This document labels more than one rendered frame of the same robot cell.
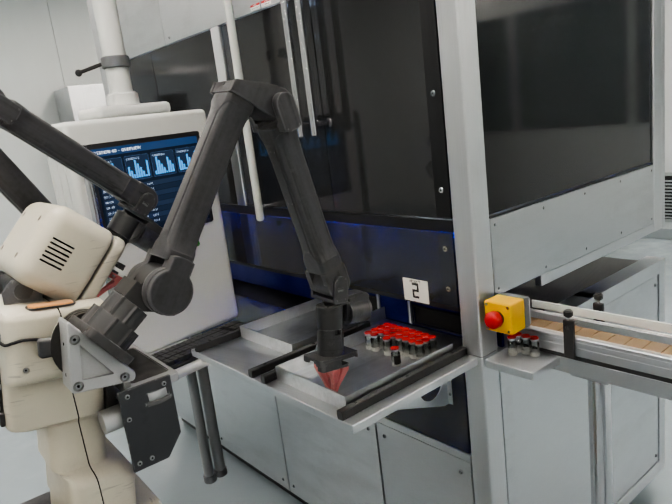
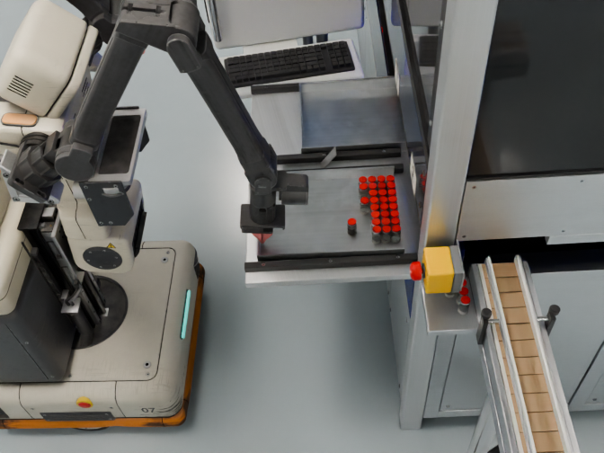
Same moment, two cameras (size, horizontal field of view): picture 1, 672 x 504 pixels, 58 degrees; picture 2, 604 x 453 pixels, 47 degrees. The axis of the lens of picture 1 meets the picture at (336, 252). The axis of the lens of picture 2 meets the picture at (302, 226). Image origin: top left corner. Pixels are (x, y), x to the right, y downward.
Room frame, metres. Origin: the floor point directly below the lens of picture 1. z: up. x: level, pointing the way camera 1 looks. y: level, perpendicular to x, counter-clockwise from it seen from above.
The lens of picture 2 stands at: (0.53, -0.70, 2.20)
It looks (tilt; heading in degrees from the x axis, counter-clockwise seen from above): 51 degrees down; 42
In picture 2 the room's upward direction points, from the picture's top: 6 degrees counter-clockwise
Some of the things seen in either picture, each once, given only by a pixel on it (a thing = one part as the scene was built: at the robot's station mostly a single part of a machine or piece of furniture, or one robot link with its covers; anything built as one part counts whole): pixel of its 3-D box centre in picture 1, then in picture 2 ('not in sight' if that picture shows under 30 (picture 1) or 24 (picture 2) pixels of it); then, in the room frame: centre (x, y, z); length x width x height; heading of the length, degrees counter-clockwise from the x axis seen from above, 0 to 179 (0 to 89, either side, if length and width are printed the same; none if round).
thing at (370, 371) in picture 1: (364, 361); (328, 213); (1.37, -0.04, 0.90); 0.34 x 0.26 x 0.04; 128
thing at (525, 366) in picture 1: (525, 359); (455, 306); (1.33, -0.41, 0.87); 0.14 x 0.13 x 0.02; 129
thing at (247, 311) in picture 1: (253, 331); (377, 45); (2.16, 0.34, 0.73); 1.98 x 0.01 x 0.25; 39
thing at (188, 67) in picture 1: (193, 123); not in sight; (2.34, 0.47, 1.50); 0.49 x 0.01 x 0.59; 39
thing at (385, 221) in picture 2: (403, 340); (383, 208); (1.45, -0.14, 0.90); 0.18 x 0.02 x 0.05; 38
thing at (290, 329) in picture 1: (313, 322); (362, 115); (1.70, 0.09, 0.90); 0.34 x 0.26 x 0.04; 129
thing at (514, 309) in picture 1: (506, 313); (440, 270); (1.31, -0.37, 0.99); 0.08 x 0.07 x 0.07; 129
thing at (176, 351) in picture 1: (199, 345); (288, 63); (1.84, 0.47, 0.82); 0.40 x 0.14 x 0.02; 136
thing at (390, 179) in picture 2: (409, 338); (393, 208); (1.46, -0.16, 0.90); 0.18 x 0.02 x 0.05; 38
